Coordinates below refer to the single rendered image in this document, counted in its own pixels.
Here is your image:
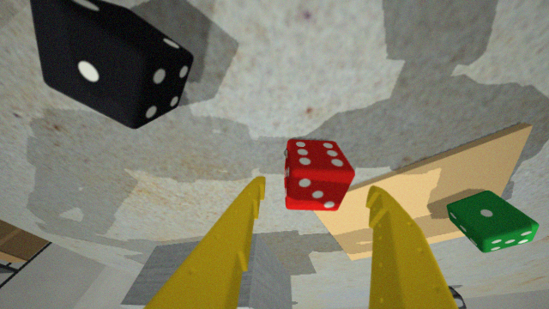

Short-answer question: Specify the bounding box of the tan square mat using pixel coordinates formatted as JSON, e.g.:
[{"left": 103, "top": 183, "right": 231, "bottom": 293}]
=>
[{"left": 314, "top": 123, "right": 533, "bottom": 260}]

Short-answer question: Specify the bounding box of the green die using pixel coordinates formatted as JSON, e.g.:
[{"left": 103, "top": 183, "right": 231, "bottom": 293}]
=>
[{"left": 447, "top": 191, "right": 539, "bottom": 253}]

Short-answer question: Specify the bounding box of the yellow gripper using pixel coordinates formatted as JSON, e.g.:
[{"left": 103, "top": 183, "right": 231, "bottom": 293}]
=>
[{"left": 143, "top": 176, "right": 459, "bottom": 309}]

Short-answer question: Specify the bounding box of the red die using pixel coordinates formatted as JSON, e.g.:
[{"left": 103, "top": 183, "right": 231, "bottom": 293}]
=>
[{"left": 284, "top": 139, "right": 355, "bottom": 211}]

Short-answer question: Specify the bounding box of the black die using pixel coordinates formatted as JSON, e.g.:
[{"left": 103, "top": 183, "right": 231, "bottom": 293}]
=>
[{"left": 30, "top": 0, "right": 194, "bottom": 129}]

